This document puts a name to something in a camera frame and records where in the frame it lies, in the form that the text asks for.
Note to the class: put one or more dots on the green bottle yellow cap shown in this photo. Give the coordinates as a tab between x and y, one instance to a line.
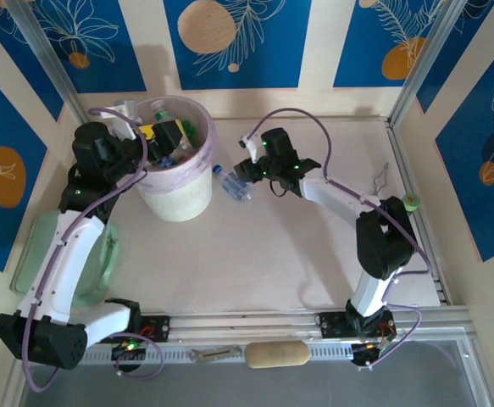
189	129

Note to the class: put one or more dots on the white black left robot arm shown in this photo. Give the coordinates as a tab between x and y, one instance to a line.
64	263

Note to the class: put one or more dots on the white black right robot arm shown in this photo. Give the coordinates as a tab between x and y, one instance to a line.
331	197

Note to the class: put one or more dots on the white round bin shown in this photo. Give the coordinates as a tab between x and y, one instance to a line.
179	199

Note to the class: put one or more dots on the translucent pink bucket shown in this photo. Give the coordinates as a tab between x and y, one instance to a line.
208	144

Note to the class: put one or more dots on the light green plastic tray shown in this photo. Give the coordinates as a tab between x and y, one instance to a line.
24	254

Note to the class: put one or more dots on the beige sponge pad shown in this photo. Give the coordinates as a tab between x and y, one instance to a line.
276	355

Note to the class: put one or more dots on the aluminium left frame post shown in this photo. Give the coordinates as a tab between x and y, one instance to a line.
48	55

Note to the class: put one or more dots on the aluminium frame post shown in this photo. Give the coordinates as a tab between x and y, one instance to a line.
48	55
426	55

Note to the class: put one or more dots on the aluminium right side rail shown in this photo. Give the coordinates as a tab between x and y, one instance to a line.
397	144

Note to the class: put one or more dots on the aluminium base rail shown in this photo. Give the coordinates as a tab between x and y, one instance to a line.
246	328

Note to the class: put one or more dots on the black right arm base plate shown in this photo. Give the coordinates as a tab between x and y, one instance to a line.
333	324

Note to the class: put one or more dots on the aluminium right frame post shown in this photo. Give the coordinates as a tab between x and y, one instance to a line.
426	55

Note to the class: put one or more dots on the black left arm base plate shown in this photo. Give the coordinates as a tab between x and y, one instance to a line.
157	328

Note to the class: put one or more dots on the flat metal bracket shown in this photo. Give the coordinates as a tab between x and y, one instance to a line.
212	354

